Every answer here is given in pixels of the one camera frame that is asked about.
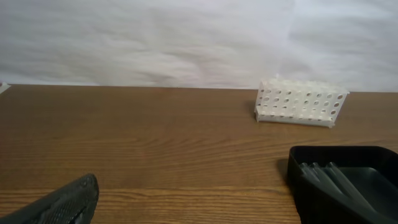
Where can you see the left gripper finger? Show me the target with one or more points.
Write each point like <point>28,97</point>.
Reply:
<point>62,205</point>

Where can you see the white test tube rack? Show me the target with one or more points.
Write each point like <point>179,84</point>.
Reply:
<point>298,102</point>

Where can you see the black tray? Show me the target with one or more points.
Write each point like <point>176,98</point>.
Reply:
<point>311,205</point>

